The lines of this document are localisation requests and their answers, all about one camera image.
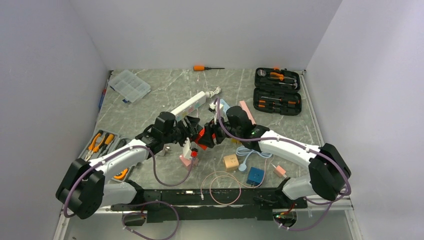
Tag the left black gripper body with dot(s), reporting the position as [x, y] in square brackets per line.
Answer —
[182, 132]

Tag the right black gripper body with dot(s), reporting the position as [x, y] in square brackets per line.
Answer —
[215, 127]

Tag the white power strip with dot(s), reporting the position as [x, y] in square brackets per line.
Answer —
[189, 106]

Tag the red cube adapter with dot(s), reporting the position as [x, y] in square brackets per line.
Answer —
[199, 137]

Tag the light blue plug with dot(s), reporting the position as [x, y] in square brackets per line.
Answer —
[225, 106]

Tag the peach cube adapter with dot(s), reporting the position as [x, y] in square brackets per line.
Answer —
[231, 162]

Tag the pink power strip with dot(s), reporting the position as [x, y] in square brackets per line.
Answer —
[245, 107]

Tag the blue cube adapter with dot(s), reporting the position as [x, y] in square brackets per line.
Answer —
[255, 176]

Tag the clear plastic screw box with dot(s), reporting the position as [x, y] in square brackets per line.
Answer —
[130, 86]

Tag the black tool case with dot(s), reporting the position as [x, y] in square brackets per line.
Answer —
[277, 97]

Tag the small pink charger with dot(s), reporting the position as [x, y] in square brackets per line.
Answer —
[280, 172]

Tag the grey tool case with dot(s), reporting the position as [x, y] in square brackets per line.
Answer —
[102, 143]

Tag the white cube adapter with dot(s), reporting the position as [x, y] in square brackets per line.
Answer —
[164, 151]

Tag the pink cube adapter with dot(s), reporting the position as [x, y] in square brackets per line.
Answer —
[189, 163]

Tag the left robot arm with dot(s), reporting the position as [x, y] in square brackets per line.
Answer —
[85, 187]

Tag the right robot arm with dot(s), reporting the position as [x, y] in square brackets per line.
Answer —
[328, 174]

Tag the round tape measure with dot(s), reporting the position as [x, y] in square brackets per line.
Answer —
[261, 72]

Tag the orange pliers in black case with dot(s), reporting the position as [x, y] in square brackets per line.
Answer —
[281, 77]

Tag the blue pen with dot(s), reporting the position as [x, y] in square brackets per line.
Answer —
[103, 93]

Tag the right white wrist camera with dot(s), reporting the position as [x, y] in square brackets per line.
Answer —
[213, 107]

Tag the orange handle screwdriver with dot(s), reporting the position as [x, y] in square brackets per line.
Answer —
[200, 68]

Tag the black base frame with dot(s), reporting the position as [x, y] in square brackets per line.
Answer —
[162, 204]

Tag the aluminium rail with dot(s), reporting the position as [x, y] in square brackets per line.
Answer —
[314, 204]

